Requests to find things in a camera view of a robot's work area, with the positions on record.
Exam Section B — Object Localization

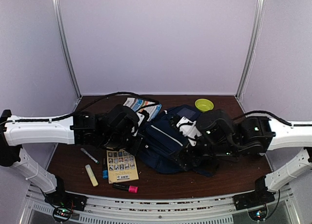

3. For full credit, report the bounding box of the left aluminium post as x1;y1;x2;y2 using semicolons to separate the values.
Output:
52;0;81;98

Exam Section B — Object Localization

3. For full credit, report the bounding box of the left black cable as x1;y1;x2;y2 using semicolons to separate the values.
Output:
4;92;160;124

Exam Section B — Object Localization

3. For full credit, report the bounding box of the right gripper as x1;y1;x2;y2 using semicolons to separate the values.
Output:
168;136;238;171

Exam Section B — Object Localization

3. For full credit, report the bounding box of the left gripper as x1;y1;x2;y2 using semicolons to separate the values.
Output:
100;131;146;156

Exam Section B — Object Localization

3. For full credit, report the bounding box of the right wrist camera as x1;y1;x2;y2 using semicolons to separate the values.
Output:
169;115;201;147

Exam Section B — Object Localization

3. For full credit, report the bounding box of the aluminium post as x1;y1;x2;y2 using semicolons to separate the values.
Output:
52;0;81;98
235;0;265;102

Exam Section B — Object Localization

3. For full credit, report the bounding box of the yellow highlighter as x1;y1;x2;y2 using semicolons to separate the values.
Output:
85;165;98;187

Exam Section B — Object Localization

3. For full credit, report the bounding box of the white colourful brochure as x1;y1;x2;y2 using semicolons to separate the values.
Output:
123;97;162;121

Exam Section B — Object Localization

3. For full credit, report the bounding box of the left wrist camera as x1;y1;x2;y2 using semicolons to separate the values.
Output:
131;109;150;136

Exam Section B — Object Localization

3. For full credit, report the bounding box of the pink highlighter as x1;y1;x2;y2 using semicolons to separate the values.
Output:
112;183;138;193

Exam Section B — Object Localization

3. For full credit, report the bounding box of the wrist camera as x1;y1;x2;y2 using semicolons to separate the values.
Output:
131;109;150;136
169;115;201;147

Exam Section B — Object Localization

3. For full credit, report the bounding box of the blue highlighter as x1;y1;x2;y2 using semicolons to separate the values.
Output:
102;157;108;179

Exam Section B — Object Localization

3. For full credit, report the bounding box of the silver grey marker pen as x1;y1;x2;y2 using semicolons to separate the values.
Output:
80;148;99;164

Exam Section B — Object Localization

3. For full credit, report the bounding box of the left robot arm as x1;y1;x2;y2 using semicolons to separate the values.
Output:
0;104;149;206

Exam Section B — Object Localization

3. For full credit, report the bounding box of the green bowl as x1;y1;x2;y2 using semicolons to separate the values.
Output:
195;98;214;112

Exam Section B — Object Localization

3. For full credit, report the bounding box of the aluminium front rail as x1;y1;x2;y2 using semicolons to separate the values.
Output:
20;182;299;224

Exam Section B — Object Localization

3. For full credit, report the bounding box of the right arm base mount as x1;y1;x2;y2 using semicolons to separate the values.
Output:
233;191;275;210

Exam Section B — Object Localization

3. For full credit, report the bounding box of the navy blue backpack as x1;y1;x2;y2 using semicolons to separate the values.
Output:
137;105;218;177

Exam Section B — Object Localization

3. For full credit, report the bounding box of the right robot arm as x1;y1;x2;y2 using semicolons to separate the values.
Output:
173;110;312;205

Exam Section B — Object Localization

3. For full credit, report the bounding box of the right aluminium post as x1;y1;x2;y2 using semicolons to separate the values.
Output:
235;0;265;102

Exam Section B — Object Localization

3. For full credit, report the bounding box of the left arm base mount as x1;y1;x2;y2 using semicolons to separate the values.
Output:
44;192;87;211

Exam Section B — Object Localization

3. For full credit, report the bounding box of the tan picture booklet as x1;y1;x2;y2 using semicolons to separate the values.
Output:
106;149;139;184

